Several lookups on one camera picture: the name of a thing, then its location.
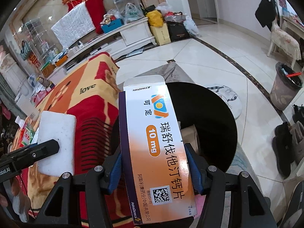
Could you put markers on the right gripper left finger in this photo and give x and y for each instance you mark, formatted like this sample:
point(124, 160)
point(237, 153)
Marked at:
point(86, 191)

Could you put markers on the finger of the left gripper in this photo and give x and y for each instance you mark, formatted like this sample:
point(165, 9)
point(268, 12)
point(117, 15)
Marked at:
point(26, 156)

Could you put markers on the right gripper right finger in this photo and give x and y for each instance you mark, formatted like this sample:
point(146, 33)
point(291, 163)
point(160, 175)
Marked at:
point(248, 207)

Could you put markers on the white foam block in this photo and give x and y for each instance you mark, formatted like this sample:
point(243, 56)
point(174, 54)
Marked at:
point(58, 129)

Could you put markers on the orange white medicine box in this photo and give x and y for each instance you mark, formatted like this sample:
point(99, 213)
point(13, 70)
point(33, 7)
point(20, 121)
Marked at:
point(157, 175)

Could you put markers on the green seaweed snack bag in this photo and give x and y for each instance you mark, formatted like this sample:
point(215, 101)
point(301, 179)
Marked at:
point(26, 135)

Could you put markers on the black trash bin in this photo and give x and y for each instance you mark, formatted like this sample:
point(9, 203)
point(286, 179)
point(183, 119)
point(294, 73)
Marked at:
point(213, 120)

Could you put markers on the person left hand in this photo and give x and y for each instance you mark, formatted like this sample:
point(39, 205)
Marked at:
point(3, 201)

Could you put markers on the white pink small bottle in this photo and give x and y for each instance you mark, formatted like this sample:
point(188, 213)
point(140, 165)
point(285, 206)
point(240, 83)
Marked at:
point(20, 122)

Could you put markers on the patterned red orange blanket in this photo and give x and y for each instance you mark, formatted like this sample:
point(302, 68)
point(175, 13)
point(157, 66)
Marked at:
point(90, 94)

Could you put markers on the grey waste basket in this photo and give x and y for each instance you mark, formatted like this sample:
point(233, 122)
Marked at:
point(284, 88)

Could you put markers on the white cloth covered television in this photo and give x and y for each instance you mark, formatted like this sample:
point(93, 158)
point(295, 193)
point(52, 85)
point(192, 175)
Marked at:
point(73, 26)

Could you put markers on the grey patterned rug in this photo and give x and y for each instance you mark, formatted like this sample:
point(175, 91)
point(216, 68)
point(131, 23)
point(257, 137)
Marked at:
point(171, 74)

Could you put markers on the blue storage basket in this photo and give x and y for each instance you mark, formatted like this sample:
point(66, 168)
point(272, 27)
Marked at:
point(113, 25)

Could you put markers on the white floral chair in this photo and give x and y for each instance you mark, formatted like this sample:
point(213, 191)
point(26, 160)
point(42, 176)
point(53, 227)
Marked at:
point(285, 42)

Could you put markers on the red cushion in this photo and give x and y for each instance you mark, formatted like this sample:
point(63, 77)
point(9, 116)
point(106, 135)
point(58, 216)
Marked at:
point(96, 11)

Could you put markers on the white TV cabinet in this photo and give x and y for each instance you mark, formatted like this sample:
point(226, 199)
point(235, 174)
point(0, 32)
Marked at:
point(117, 43)

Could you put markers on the black shopping bag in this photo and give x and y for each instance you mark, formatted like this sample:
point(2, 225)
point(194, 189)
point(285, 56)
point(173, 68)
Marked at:
point(177, 31)

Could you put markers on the beige paper shopping bag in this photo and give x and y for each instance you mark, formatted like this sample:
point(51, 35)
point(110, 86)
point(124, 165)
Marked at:
point(161, 34)

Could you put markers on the black hanging bag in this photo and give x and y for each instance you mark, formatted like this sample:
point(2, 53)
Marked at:
point(266, 13)

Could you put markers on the yellow plastic bag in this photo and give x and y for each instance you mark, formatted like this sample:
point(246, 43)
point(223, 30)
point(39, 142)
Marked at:
point(155, 18)

